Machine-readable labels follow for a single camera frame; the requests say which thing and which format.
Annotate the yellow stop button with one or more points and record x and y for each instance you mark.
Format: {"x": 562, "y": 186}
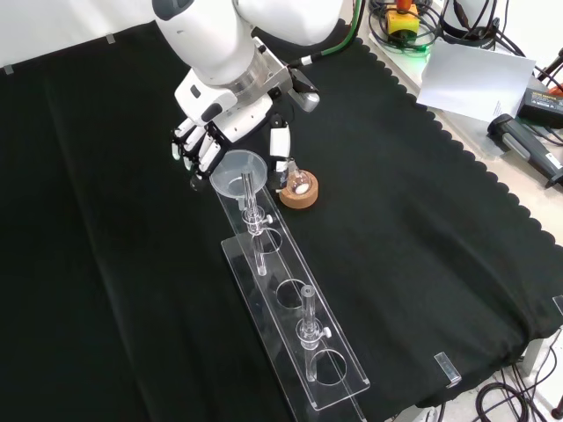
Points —
{"x": 402, "y": 22}

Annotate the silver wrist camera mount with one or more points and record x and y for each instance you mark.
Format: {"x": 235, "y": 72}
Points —
{"x": 303, "y": 99}

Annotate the black handheld scanner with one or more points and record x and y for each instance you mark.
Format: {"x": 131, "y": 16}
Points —
{"x": 523, "y": 143}

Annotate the small round-bottom glass flask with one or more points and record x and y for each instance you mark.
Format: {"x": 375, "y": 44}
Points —
{"x": 300, "y": 182}

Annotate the black table cloth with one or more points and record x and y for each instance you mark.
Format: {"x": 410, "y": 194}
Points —
{"x": 132, "y": 264}

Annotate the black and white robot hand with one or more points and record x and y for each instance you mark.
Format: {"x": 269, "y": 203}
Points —
{"x": 220, "y": 114}

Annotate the translucent plastic funnel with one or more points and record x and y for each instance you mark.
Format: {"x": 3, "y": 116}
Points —
{"x": 228, "y": 176}

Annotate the pale board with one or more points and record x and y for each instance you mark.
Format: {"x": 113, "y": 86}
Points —
{"x": 470, "y": 79}

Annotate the clear cloth clip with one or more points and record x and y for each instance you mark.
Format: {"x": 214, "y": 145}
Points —
{"x": 558, "y": 304}
{"x": 446, "y": 367}

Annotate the clear acrylic funnel stand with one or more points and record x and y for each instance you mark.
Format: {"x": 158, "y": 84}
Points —
{"x": 288, "y": 334}

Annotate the grey tape piece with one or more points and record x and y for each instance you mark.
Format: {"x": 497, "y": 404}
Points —
{"x": 8, "y": 70}
{"x": 111, "y": 39}

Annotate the grey metal table leg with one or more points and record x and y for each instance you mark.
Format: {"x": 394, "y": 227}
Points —
{"x": 533, "y": 356}

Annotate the black power adapter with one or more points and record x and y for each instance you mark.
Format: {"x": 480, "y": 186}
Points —
{"x": 543, "y": 105}

